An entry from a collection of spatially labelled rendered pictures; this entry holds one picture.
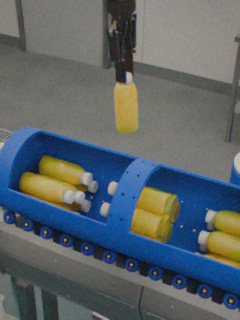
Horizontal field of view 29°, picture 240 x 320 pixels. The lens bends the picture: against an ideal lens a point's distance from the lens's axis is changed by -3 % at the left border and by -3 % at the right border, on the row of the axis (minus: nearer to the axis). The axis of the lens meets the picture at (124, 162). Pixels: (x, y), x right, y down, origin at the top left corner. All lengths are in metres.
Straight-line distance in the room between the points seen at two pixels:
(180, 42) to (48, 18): 1.60
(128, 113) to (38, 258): 0.57
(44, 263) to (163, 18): 3.63
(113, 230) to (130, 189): 0.12
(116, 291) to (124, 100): 0.57
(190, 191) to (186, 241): 0.16
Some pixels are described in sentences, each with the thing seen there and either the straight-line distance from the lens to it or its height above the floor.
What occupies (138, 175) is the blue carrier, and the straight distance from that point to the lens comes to 1.30.
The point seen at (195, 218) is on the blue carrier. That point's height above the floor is 1.02.
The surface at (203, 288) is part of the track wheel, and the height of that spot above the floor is 0.97.
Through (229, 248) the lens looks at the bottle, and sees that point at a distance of 1.34.
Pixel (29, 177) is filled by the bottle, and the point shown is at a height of 1.12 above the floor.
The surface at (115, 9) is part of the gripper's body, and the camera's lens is 1.21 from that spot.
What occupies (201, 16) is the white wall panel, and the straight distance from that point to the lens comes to 4.70.
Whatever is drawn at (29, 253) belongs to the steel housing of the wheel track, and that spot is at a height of 0.86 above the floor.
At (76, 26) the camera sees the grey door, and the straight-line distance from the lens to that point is 5.37.
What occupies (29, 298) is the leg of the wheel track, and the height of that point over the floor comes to 0.55.
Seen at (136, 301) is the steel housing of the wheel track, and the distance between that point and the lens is 1.46.
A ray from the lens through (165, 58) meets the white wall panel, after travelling 4.97.
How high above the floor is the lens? 1.96
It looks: 33 degrees down
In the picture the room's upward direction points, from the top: 2 degrees clockwise
